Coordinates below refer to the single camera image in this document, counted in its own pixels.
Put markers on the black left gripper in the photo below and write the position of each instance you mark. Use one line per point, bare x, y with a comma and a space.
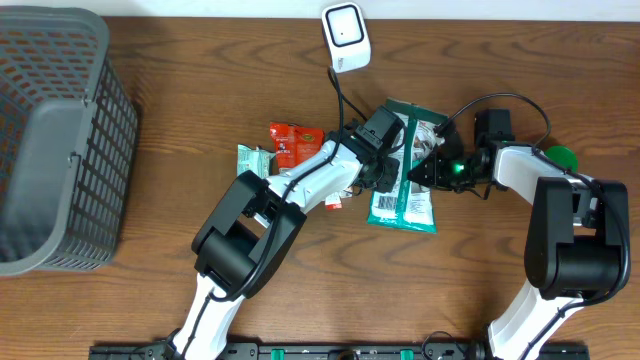
389, 179

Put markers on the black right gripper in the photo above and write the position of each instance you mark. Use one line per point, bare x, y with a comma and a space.
433, 165

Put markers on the green white packet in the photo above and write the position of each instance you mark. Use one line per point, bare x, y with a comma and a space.
408, 206

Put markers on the red stick sachet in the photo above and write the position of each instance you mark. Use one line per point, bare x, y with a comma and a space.
333, 201

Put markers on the red snack packet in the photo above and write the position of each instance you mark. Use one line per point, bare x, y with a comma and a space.
295, 144

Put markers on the teal white snack packet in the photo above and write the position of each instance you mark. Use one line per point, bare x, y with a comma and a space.
258, 160

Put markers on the green lid seasoning jar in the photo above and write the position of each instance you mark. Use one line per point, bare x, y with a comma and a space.
563, 156

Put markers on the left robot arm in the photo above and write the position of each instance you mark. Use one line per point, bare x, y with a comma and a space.
247, 236

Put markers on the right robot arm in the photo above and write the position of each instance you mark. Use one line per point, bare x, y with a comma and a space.
577, 251

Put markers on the white barcode scanner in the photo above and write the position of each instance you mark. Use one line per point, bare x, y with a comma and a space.
346, 37

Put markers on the grey plastic mesh basket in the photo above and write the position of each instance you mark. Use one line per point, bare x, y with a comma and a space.
68, 138

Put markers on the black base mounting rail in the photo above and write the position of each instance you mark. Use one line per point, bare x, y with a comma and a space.
252, 351

